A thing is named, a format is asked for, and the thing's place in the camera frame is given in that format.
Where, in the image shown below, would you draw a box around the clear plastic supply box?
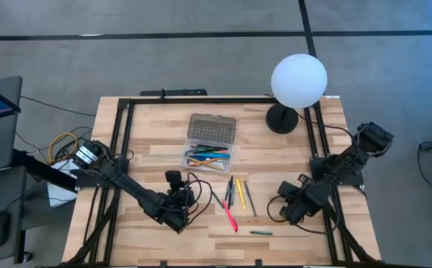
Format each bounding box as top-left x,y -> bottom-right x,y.
181,138 -> 235,175

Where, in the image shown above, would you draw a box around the grey translucent box lid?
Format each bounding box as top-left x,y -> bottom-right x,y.
186,113 -> 238,145

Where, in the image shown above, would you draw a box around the blue handled scissors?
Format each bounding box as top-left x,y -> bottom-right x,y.
184,150 -> 208,168

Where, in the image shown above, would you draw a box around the slim black pen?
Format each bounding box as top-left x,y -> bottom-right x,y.
194,144 -> 229,151

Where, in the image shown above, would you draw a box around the yellow pencil pink eraser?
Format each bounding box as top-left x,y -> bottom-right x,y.
190,159 -> 226,173

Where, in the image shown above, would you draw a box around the black bar mount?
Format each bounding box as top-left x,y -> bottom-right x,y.
139,88 -> 209,98

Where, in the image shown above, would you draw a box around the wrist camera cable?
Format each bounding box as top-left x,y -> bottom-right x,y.
184,171 -> 215,226
266,195 -> 342,236

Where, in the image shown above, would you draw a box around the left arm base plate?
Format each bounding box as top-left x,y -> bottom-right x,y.
74,159 -> 129,190

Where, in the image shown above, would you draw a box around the blue marker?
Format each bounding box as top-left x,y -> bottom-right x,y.
191,151 -> 232,160

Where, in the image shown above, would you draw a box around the yellow highlighter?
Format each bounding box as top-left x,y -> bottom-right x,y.
235,178 -> 247,211

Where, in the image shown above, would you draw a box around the dark green crayon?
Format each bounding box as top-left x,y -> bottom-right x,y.
211,190 -> 225,209

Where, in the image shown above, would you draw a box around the black aluminium table frame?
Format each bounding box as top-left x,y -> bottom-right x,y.
62,97 -> 383,268

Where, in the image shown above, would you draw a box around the black floor cable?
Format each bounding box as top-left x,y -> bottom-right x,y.
19,95 -> 98,118

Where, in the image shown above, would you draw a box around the black stand beam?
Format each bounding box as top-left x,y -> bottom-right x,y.
12,148 -> 80,193

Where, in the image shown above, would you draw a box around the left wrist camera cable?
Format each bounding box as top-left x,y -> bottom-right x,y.
184,171 -> 215,226

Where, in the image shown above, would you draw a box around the yellow cable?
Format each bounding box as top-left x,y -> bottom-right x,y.
47,132 -> 80,165

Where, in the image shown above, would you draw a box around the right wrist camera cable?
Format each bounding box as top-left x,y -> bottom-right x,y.
266,195 -> 342,236

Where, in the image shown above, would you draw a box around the white globe table lamp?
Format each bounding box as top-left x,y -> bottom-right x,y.
265,53 -> 329,135

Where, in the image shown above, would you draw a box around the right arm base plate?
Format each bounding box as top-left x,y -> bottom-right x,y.
310,156 -> 365,188

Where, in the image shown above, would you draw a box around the white box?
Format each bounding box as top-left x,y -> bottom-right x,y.
46,155 -> 88,208

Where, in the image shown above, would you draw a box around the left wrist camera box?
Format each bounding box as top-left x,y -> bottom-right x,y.
164,170 -> 185,189

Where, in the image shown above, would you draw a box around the pink highlighter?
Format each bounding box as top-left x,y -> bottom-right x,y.
220,199 -> 239,233

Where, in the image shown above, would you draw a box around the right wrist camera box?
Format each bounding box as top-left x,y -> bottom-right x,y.
276,180 -> 296,199

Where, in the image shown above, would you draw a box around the dark grey desk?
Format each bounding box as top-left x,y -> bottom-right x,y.
0,165 -> 28,266

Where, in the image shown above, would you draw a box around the black marker pen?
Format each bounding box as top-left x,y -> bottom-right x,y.
228,175 -> 235,210

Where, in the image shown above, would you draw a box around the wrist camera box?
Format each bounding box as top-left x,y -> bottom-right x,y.
164,170 -> 185,189
276,180 -> 296,199

